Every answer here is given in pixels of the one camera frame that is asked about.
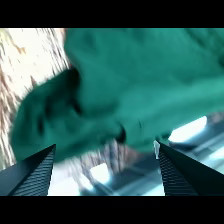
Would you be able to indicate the green garment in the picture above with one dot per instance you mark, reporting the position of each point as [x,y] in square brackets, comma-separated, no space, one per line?
[133,86]

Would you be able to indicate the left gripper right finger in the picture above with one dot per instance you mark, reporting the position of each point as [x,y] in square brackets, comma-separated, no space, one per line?
[186,176]

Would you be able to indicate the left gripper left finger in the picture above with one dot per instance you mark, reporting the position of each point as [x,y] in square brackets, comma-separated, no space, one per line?
[31,178]

